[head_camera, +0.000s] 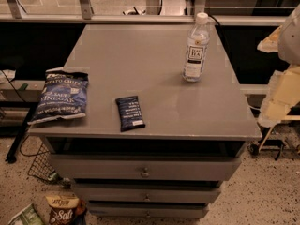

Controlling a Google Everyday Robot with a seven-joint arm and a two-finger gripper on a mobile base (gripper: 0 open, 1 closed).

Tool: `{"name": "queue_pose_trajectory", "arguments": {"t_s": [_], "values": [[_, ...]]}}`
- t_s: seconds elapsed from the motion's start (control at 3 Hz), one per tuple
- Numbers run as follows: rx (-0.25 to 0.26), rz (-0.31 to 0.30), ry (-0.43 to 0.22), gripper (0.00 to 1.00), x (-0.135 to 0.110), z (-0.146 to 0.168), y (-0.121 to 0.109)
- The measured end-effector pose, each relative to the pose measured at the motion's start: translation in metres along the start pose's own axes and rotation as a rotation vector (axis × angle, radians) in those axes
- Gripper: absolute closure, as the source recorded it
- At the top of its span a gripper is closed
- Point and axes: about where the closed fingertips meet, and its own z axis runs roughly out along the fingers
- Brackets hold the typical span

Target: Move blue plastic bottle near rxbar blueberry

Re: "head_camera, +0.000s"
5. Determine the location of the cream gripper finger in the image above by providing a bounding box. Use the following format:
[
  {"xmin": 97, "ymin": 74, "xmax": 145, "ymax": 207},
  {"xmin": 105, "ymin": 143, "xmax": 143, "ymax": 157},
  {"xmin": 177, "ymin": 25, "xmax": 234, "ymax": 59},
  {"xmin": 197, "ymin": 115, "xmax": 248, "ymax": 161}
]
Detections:
[
  {"xmin": 258, "ymin": 66, "xmax": 300, "ymax": 126},
  {"xmin": 257, "ymin": 26, "xmax": 282, "ymax": 53}
]

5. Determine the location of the clear plastic water bottle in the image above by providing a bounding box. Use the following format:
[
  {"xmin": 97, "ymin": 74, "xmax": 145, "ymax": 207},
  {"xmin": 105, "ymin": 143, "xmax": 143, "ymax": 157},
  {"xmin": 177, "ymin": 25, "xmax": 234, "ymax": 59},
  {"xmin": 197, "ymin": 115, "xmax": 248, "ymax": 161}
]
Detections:
[{"xmin": 183, "ymin": 12, "xmax": 210, "ymax": 83}]

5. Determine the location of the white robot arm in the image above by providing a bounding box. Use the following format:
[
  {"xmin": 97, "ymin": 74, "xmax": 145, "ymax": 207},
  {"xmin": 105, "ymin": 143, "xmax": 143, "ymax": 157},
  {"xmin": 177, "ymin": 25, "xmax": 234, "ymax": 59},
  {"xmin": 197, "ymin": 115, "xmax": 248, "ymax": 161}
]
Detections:
[{"xmin": 257, "ymin": 5, "xmax": 300, "ymax": 128}]

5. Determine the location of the blue rxbar blueberry bar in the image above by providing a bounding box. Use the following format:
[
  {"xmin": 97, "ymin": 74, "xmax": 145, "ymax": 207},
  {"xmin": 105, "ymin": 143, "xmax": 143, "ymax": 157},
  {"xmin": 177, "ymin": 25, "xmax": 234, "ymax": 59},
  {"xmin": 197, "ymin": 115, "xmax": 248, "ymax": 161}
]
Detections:
[{"xmin": 115, "ymin": 96, "xmax": 145, "ymax": 132}]

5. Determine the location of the grey drawer cabinet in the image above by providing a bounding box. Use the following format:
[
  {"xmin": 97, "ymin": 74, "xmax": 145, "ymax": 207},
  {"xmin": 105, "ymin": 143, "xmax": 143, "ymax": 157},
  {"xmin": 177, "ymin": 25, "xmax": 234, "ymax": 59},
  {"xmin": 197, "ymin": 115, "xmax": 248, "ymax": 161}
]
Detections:
[{"xmin": 30, "ymin": 24, "xmax": 261, "ymax": 218}]

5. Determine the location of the top drawer knob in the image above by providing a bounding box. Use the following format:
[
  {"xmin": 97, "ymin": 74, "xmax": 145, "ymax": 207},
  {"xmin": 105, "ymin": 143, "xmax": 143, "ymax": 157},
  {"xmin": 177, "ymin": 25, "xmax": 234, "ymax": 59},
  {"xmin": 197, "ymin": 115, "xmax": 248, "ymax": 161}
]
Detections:
[{"xmin": 141, "ymin": 168, "xmax": 150, "ymax": 178}]

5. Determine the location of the drawer knob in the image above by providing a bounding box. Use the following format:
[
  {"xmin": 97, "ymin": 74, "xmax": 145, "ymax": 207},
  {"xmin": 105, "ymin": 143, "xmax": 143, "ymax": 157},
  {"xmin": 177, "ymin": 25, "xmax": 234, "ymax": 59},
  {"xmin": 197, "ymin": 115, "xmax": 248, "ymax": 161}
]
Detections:
[
  {"xmin": 141, "ymin": 168, "xmax": 150, "ymax": 178},
  {"xmin": 143, "ymin": 195, "xmax": 150, "ymax": 202}
]

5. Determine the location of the middle drawer knob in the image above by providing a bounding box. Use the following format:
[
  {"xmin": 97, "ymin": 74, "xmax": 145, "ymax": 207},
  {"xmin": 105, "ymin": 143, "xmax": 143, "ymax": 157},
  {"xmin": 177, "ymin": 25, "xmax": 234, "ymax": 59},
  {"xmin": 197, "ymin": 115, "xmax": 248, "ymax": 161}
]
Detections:
[{"xmin": 143, "ymin": 195, "xmax": 150, "ymax": 202}]

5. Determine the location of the blue salt vinegar chips bag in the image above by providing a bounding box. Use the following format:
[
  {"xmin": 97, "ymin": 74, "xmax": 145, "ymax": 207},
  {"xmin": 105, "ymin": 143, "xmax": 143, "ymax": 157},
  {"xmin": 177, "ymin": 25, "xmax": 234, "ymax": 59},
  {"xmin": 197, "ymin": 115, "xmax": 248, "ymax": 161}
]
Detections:
[{"xmin": 28, "ymin": 67, "xmax": 89, "ymax": 125}]

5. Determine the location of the brown salt chips bag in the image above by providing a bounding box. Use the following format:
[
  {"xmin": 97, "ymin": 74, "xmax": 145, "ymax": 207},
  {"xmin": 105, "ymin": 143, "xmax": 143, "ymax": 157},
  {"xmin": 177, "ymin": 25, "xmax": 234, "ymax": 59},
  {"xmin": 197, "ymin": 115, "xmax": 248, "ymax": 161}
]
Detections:
[{"xmin": 46, "ymin": 195, "xmax": 80, "ymax": 225}]

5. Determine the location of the black stand leg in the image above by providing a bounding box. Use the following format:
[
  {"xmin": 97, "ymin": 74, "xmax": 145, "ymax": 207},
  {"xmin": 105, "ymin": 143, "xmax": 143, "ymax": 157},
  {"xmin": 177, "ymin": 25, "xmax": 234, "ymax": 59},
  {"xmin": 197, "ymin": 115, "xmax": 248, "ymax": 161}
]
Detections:
[{"xmin": 1, "ymin": 101, "xmax": 38, "ymax": 164}]

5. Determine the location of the green snack bag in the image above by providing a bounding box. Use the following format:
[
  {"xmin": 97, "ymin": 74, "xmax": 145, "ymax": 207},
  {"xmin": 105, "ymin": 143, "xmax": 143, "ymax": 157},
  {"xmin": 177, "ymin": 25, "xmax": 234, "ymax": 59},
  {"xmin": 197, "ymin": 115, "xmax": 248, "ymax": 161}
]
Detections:
[{"xmin": 8, "ymin": 204, "xmax": 45, "ymax": 225}]

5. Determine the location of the wheeled robot base frame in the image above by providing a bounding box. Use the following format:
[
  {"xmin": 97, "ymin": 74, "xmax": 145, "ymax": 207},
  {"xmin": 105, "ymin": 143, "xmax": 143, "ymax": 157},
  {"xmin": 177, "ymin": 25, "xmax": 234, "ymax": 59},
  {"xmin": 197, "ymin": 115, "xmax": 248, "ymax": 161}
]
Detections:
[{"xmin": 247, "ymin": 125, "xmax": 300, "ymax": 160}]

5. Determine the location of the black wire basket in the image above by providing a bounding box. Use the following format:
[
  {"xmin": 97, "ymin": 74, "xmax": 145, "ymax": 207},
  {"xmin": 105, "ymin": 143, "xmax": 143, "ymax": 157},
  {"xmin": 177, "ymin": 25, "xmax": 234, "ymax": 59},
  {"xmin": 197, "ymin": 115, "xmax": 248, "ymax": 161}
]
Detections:
[{"xmin": 27, "ymin": 144, "xmax": 62, "ymax": 184}]

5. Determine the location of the black cable on floor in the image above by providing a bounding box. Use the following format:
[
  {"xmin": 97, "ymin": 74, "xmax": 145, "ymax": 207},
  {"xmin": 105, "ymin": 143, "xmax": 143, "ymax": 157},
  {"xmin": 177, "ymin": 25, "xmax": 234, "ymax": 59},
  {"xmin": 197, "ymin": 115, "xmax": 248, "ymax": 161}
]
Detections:
[{"xmin": 19, "ymin": 134, "xmax": 51, "ymax": 158}]

